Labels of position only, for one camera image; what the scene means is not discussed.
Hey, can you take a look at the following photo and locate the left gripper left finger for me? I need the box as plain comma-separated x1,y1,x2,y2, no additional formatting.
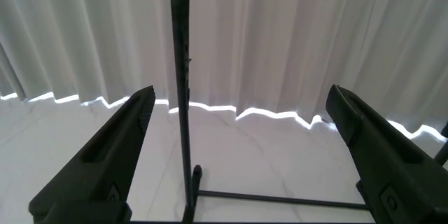
28,85,156,223

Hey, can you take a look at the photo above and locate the white curtain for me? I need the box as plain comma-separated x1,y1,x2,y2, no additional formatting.
0,0,448,143

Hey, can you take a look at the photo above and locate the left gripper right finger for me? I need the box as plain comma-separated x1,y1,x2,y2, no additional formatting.
325,84,448,224

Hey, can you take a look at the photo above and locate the black clothes rack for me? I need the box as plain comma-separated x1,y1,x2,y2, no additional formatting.
170,0,448,224

